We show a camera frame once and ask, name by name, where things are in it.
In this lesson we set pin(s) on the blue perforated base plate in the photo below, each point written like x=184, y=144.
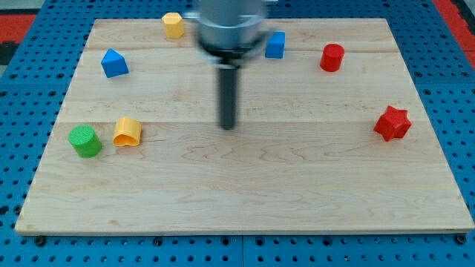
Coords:
x=37, y=78

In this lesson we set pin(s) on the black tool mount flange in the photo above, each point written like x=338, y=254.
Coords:
x=232, y=57

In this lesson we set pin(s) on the blue triangular prism block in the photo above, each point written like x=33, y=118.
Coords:
x=114, y=64

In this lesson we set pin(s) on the yellow hexagon block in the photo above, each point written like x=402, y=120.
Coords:
x=173, y=25

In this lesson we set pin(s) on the wooden board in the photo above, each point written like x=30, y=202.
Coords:
x=303, y=159

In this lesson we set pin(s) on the blue cube block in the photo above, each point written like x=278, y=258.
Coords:
x=275, y=45

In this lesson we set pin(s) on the red star block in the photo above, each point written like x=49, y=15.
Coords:
x=393, y=123

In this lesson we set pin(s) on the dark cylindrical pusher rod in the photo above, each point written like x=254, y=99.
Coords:
x=227, y=97

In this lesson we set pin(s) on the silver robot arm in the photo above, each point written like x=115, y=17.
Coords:
x=229, y=33

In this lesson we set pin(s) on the red cylinder block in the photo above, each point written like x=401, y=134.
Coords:
x=332, y=57

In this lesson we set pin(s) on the green cylinder block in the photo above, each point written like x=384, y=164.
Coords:
x=84, y=141

